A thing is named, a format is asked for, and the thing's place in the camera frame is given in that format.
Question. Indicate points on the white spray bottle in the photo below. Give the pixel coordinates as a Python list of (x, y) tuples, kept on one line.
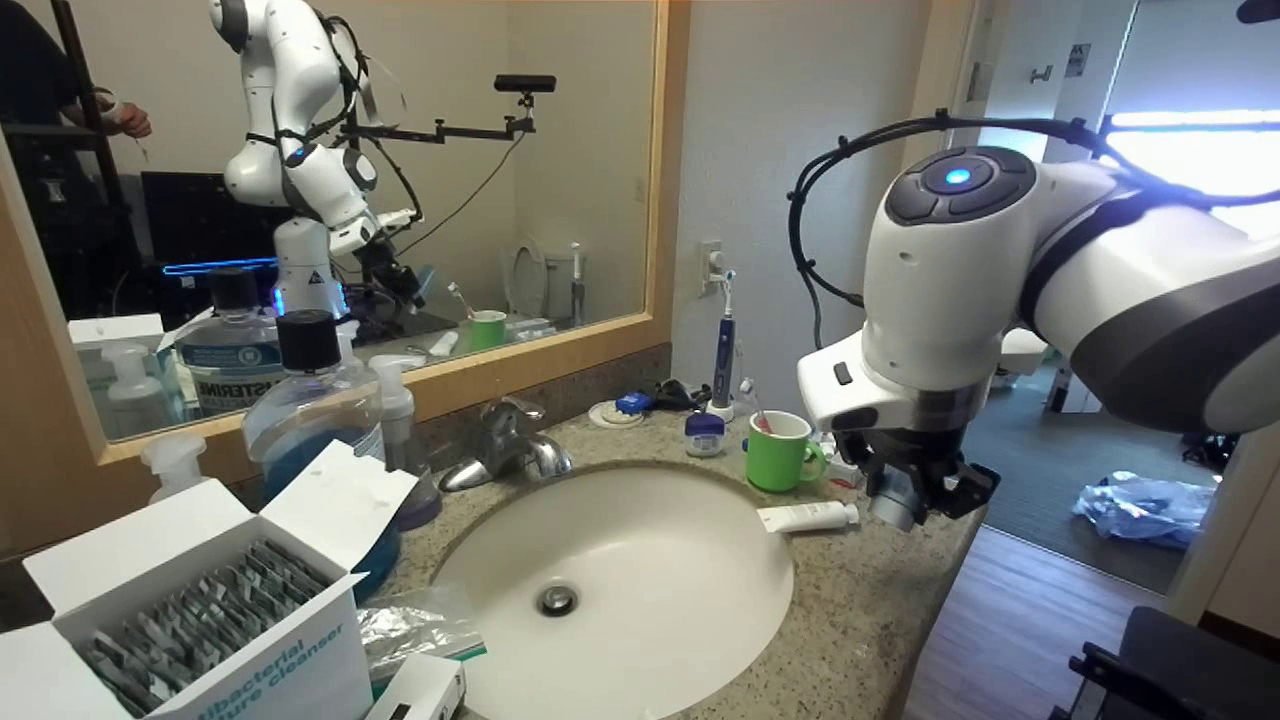
[(172, 461)]

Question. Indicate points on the chrome faucet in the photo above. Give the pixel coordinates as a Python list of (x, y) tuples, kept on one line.
[(505, 446)]

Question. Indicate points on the small jar with blue lid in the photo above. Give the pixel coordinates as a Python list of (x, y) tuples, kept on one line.
[(706, 434)]

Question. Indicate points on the open white carton box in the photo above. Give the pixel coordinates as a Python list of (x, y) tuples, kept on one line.
[(203, 624)]

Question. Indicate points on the small white box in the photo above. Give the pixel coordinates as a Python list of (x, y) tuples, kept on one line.
[(418, 690)]

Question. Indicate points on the blue electric toothbrush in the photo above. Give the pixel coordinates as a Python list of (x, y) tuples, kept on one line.
[(725, 352)]

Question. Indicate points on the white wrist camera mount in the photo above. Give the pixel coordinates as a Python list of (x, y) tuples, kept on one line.
[(853, 372)]

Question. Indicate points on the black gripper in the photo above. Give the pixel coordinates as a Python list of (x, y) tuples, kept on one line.
[(905, 434)]

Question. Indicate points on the blue mouthwash bottle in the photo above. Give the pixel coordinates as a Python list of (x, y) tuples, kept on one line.
[(315, 415)]

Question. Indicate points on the wall power outlet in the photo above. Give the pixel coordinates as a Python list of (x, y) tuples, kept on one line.
[(709, 265)]

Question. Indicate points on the white cream tube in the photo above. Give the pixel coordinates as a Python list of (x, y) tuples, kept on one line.
[(805, 517)]

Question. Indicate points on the small clear soap bottle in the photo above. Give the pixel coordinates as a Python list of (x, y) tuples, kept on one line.
[(395, 404)]

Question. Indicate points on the granite top vanity cabinet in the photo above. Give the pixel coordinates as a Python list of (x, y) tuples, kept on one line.
[(853, 642)]

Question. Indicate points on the blue plastic bag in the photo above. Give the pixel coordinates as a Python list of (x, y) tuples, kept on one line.
[(1146, 511)]

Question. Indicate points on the wood framed mirror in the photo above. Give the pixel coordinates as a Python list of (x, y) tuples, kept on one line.
[(402, 202)]

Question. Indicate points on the small blue case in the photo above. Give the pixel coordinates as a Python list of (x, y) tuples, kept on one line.
[(637, 403)]

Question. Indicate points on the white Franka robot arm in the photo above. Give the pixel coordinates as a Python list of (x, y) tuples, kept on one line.
[(963, 265)]

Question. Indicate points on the green mug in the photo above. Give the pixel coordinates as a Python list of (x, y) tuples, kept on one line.
[(777, 452)]

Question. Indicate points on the white oval sink basin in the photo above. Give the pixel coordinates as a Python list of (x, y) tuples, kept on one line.
[(627, 587)]

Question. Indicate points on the crumpled pale wrapper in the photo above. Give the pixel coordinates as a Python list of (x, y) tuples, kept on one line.
[(404, 632)]

